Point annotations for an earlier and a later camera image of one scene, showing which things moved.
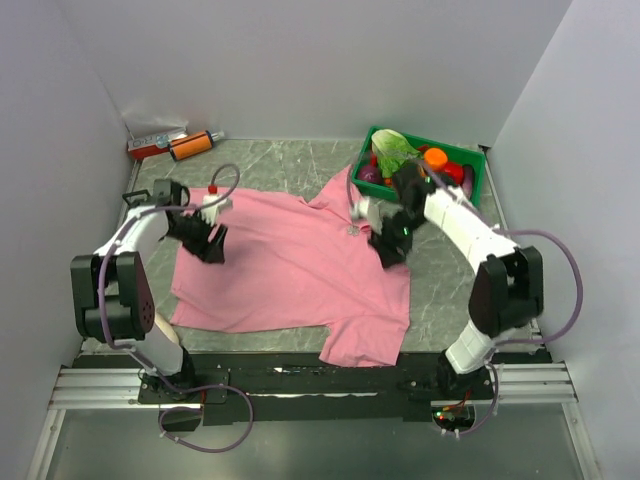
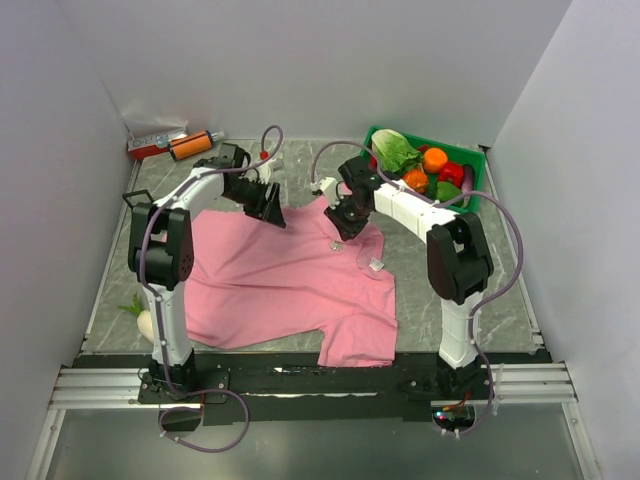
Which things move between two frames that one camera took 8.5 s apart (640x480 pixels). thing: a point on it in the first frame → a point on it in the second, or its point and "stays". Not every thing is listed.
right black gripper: x=385 y=246 → x=347 y=231
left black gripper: x=213 y=251 → x=273 y=212
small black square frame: x=144 y=192 stays
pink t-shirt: x=292 y=264 stays
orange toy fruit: x=435 y=158 stays
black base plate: x=248 y=389 stays
